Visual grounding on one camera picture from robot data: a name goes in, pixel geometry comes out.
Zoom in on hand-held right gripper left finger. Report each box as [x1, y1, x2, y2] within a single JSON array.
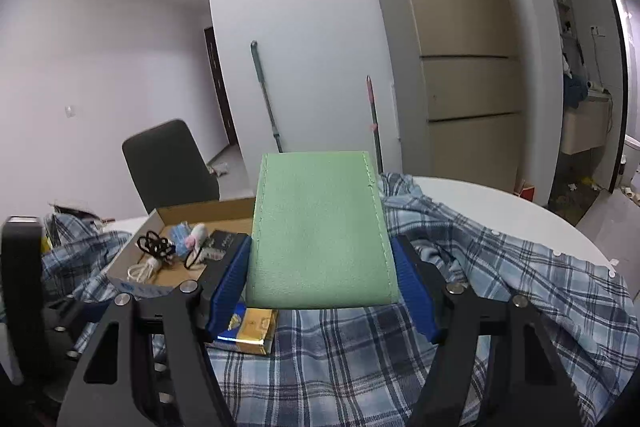
[[56, 234, 253, 427]]

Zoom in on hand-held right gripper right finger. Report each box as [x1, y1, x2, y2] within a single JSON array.
[[390, 236, 583, 427]]

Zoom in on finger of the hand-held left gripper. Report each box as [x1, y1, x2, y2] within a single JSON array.
[[42, 294, 108, 360]]

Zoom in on shallow cardboard box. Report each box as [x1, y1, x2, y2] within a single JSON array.
[[106, 197, 257, 300]]

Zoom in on green leather pouch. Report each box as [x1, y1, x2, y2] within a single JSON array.
[[246, 151, 401, 310]]

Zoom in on pink and white soft item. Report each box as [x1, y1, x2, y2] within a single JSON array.
[[185, 223, 208, 253]]

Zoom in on gold and blue packet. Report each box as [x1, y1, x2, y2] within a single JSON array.
[[217, 302, 280, 355]]

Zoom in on black printed wallet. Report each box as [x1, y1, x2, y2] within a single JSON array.
[[197, 231, 251, 280]]

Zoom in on blue plaid shirt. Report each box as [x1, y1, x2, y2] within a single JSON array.
[[40, 172, 638, 427]]

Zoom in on dark grey chair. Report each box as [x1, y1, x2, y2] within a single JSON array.
[[122, 119, 221, 215]]

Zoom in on dark brown door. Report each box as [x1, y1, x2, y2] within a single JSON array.
[[203, 27, 238, 145]]

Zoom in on beige cabinet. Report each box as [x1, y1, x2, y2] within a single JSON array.
[[560, 89, 613, 155]]

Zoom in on blue cloth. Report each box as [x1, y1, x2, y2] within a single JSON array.
[[564, 74, 588, 108]]

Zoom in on beige refrigerator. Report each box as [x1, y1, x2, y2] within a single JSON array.
[[362, 0, 531, 195]]

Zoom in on white coiled cable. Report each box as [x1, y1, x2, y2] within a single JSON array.
[[127, 257, 166, 284]]

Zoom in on black hair ties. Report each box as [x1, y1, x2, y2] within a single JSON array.
[[136, 231, 176, 265]]

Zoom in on pink handled mop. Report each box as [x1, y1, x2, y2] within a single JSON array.
[[366, 75, 385, 175]]

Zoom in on green handled mop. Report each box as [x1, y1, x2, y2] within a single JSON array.
[[250, 40, 285, 154]]

